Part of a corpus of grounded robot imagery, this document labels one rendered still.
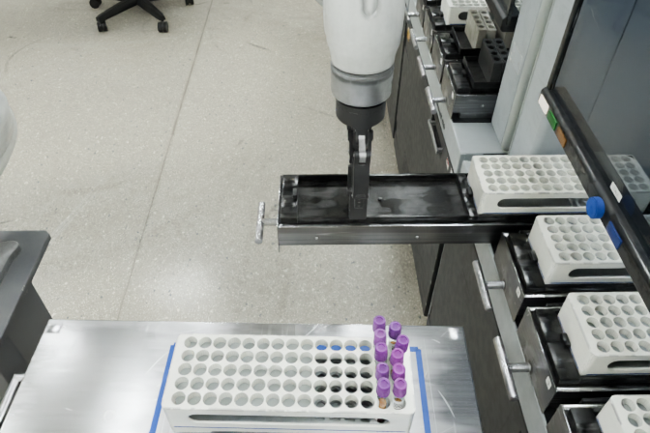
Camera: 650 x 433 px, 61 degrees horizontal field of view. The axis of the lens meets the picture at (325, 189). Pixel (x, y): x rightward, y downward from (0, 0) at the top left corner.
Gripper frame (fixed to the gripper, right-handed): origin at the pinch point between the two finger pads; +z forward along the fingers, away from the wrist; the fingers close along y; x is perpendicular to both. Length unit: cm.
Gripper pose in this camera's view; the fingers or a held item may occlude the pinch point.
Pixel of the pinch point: (357, 193)
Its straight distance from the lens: 96.0
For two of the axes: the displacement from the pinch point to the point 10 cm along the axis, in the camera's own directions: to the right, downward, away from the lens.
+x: -10.0, 0.2, -0.1
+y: -0.2, -6.8, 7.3
